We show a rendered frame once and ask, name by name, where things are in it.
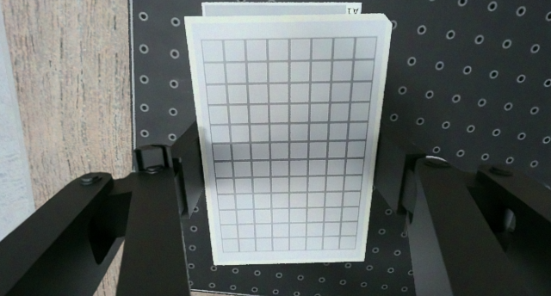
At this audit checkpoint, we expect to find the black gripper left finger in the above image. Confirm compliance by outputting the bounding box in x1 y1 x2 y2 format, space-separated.
0 120 205 296

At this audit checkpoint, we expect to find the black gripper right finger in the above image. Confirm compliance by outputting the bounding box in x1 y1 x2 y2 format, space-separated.
373 122 551 296

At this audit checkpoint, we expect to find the black perforated breadboard plate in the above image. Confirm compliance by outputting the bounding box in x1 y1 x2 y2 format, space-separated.
127 0 551 296

